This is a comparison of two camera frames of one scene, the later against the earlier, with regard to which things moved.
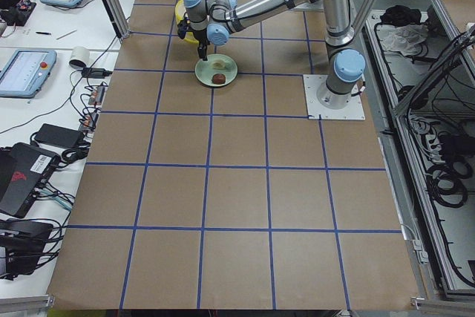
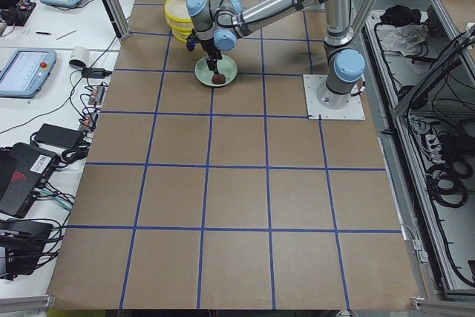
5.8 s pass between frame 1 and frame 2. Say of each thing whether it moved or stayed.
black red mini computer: stayed
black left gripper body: moved
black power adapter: stayed
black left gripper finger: moved
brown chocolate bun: stayed
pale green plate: stayed
